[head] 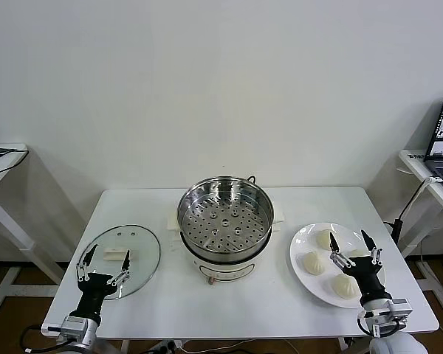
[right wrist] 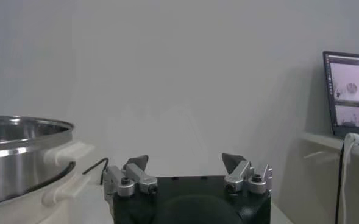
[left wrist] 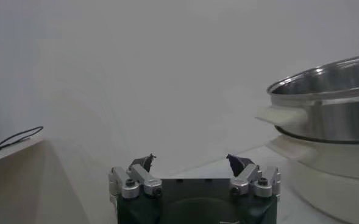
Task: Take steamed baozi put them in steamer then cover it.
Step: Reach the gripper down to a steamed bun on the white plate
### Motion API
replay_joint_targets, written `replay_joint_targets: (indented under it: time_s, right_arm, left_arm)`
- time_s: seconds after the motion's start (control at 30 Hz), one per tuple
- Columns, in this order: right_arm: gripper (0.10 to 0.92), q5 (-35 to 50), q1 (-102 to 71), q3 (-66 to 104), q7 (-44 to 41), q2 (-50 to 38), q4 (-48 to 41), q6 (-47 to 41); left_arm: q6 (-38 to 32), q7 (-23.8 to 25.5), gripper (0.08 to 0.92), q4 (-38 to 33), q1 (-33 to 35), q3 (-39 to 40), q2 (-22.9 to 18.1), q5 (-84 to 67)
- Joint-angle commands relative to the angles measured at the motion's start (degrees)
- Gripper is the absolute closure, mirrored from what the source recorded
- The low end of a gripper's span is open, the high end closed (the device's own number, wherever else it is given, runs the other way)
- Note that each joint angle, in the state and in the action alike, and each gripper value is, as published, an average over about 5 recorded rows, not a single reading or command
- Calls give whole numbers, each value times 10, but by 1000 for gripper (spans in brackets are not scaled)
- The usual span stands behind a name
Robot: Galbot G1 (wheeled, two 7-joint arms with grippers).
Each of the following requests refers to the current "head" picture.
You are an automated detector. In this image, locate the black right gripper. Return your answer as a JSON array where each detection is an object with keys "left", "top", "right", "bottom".
[{"left": 328, "top": 229, "right": 391, "bottom": 306}]

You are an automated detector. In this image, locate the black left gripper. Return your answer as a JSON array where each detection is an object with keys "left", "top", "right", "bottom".
[{"left": 75, "top": 244, "right": 132, "bottom": 318}]

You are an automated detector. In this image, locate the glass lid with white handle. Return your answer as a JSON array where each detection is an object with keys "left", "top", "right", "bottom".
[{"left": 78, "top": 223, "right": 162, "bottom": 300}]

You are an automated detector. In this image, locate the perforated steel steamer basket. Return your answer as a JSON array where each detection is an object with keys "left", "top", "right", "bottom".
[{"left": 176, "top": 176, "right": 275, "bottom": 261}]

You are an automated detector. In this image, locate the white round plate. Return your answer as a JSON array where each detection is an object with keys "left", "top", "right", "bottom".
[{"left": 289, "top": 221, "right": 387, "bottom": 309}]

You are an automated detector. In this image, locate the white side table with laptop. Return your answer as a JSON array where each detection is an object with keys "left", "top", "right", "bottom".
[{"left": 397, "top": 149, "right": 443, "bottom": 314}]

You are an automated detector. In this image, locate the white power strip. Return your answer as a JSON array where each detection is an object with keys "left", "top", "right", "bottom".
[{"left": 153, "top": 341, "right": 185, "bottom": 353}]

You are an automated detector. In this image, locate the white electric cooker base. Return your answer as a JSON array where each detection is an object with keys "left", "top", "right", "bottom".
[{"left": 179, "top": 232, "right": 272, "bottom": 287}]

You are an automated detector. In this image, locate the white side table with adapter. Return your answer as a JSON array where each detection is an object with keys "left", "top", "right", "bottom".
[{"left": 0, "top": 142, "right": 66, "bottom": 318}]

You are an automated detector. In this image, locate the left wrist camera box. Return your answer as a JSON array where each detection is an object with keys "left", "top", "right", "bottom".
[{"left": 41, "top": 315, "right": 89, "bottom": 339}]

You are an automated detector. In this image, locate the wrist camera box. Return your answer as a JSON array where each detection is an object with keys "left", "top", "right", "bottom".
[
  {"left": 368, "top": 297, "right": 413, "bottom": 335},
  {"left": 41, "top": 315, "right": 89, "bottom": 339}
]

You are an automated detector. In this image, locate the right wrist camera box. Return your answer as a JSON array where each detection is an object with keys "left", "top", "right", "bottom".
[{"left": 368, "top": 297, "right": 413, "bottom": 335}]

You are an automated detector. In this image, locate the white and black laptop cable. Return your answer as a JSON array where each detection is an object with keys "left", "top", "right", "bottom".
[{"left": 382, "top": 176, "right": 443, "bottom": 246}]

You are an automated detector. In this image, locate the black cable with white plug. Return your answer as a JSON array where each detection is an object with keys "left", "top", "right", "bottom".
[{"left": 20, "top": 324, "right": 45, "bottom": 352}]

